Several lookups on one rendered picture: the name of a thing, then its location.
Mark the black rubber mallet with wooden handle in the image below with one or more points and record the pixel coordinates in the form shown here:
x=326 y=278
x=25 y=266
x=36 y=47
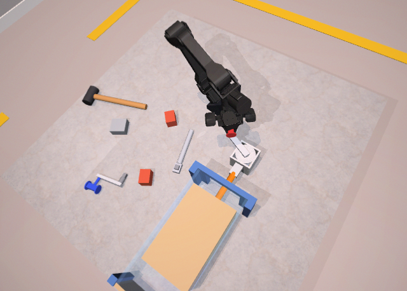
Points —
x=92 y=94

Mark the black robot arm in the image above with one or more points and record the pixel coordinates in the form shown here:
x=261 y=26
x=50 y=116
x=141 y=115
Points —
x=213 y=80

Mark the red-orange cube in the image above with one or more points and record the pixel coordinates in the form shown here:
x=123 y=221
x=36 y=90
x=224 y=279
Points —
x=145 y=177
x=170 y=118

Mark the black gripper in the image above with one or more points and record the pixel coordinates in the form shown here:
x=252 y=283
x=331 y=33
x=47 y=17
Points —
x=210 y=118

